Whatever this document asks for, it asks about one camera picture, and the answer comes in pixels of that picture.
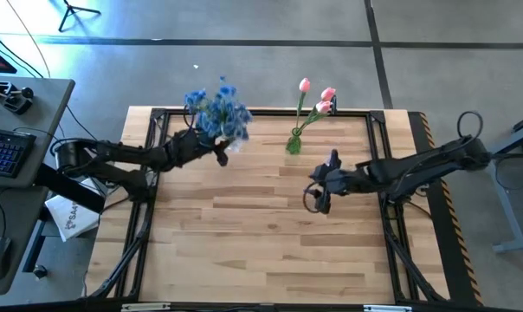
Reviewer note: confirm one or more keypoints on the black aluminium table frame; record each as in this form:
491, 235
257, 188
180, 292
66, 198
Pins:
266, 112

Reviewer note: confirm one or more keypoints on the white cardboard box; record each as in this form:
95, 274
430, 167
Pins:
71, 216

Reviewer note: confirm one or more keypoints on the small green glass vase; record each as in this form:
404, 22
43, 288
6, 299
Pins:
294, 145

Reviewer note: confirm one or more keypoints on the blue artificial flower bunch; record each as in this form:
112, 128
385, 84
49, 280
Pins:
196, 97
231, 117

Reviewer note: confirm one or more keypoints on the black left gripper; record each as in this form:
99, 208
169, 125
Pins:
192, 149

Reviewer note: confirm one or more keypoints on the silver metal bracket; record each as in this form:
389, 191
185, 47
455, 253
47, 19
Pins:
145, 307
387, 308

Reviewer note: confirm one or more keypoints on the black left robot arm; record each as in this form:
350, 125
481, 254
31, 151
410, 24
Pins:
127, 154

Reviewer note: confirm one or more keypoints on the grey metal table leg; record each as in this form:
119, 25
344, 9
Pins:
508, 208

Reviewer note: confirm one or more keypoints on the black flat bar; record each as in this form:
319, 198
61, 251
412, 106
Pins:
71, 190

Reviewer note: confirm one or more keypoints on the small black frame bracket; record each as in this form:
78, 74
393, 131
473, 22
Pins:
333, 108

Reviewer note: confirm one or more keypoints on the blue desk leg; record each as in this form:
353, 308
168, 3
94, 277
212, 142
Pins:
34, 247

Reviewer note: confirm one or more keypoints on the black tripod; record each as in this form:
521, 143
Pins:
71, 9

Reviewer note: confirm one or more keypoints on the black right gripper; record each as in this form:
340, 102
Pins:
339, 180

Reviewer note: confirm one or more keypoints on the black backlit keyboard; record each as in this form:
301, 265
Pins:
6, 151

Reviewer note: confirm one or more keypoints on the black mat with hazard stripes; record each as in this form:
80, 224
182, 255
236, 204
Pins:
447, 260

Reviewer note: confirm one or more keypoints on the black clamp tool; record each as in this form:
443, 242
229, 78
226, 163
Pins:
12, 100

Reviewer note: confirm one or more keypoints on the grey desk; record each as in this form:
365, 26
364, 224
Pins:
49, 112

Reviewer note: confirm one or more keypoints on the clear cut-glass vase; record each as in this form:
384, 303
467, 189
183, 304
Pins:
236, 145

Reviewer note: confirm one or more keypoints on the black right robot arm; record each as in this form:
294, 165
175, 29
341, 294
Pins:
417, 169

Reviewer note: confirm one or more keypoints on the black caster wheel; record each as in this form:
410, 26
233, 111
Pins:
40, 271

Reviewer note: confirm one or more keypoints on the pink tulip with green stem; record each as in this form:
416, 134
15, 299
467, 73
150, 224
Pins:
304, 85
323, 107
328, 93

